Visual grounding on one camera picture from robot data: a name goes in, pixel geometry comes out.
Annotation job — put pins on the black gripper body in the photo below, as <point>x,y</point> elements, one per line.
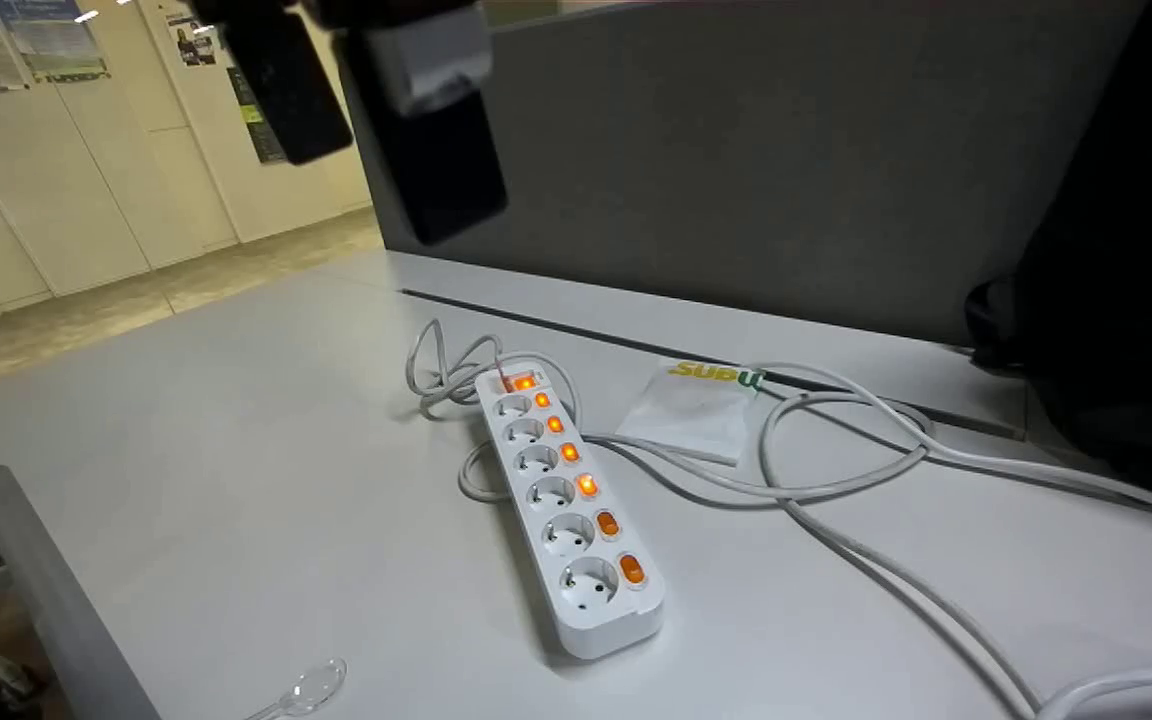
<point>417,84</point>

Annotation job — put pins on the white power strip orange switches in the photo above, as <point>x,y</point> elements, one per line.
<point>585,544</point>

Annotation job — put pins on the grey desk partition panel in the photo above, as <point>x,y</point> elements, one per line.
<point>853,160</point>

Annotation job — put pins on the clear plastic zip bag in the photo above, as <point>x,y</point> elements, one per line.
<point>696,410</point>

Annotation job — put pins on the black chair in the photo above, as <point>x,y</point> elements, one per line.
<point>1074,314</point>

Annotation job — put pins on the wall posters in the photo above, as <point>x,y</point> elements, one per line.
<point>49,43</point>

